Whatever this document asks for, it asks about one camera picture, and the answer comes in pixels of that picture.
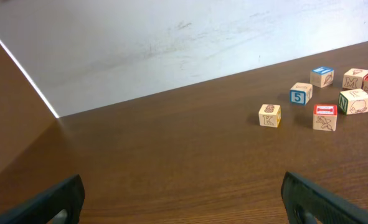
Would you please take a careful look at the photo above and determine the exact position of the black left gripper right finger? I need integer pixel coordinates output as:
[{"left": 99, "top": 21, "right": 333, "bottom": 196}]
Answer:
[{"left": 281, "top": 172, "right": 368, "bottom": 224}]

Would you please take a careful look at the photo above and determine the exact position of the wooden block green letter N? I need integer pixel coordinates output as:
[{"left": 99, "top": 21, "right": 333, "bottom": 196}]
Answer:
[{"left": 338, "top": 89, "right": 368, "bottom": 114}]

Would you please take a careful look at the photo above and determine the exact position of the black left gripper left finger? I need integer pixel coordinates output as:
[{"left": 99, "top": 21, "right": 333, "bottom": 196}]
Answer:
[{"left": 0, "top": 174, "right": 85, "bottom": 224}]

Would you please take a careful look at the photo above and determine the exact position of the wooden block letter K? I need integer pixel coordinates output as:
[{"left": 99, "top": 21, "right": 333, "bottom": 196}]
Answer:
[{"left": 258, "top": 104, "right": 281, "bottom": 128}]

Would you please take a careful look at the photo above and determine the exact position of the wooden block red top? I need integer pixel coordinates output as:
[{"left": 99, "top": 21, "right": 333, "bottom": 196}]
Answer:
[{"left": 313, "top": 104, "right": 338, "bottom": 131}]

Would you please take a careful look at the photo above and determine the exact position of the wooden block letter M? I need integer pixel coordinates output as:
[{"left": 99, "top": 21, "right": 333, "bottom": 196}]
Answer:
[{"left": 342, "top": 68, "right": 368, "bottom": 90}]

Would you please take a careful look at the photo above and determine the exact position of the wooden block blue number 5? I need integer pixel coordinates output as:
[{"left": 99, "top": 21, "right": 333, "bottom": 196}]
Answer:
[{"left": 289, "top": 82, "right": 313, "bottom": 105}]

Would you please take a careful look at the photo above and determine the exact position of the wooden block blue top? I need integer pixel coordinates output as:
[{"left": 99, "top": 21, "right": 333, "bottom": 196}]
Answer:
[{"left": 310, "top": 67, "right": 334, "bottom": 88}]

